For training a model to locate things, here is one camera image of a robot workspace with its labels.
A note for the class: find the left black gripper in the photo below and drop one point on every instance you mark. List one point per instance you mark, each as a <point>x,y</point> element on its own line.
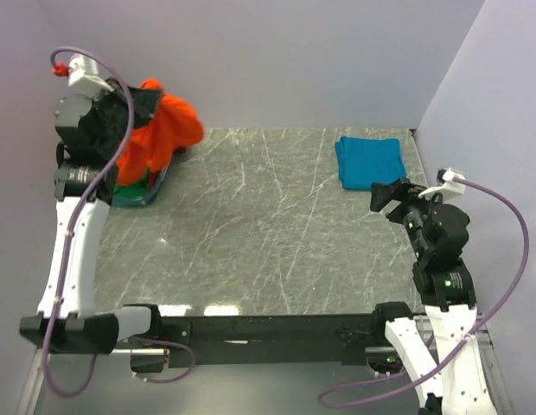
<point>144,102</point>

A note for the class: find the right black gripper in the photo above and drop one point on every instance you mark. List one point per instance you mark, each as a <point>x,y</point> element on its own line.
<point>380,194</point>

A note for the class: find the orange t shirt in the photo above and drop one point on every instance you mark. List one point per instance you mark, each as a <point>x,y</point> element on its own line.
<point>175,125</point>

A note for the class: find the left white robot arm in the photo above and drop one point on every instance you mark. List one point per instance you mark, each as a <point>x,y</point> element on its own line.
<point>66,321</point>

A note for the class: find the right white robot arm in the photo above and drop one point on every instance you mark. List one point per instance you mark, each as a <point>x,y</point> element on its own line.
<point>452,380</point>

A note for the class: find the folded blue t shirt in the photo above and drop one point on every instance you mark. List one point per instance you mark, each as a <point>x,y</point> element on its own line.
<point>362,162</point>

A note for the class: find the dark red t shirt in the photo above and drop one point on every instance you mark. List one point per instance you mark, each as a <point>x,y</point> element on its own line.
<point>152,179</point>

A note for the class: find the green t shirt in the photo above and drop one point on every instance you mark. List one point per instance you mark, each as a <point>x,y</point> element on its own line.
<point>132,191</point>

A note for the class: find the blue plastic basket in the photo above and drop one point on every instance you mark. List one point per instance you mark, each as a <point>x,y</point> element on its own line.
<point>143,201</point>

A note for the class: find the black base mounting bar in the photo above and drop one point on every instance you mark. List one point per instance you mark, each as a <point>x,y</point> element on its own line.
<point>220,340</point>

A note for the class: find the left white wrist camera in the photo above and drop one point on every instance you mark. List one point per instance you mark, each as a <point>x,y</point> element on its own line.
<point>82,72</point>

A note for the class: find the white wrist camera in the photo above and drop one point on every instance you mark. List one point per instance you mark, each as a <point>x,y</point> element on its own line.
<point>82,72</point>
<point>445,183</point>

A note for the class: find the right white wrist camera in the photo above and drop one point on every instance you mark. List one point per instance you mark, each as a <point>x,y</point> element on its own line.
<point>445,183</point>

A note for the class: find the aluminium frame rail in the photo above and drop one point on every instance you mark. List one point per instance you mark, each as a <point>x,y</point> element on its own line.
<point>148,363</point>

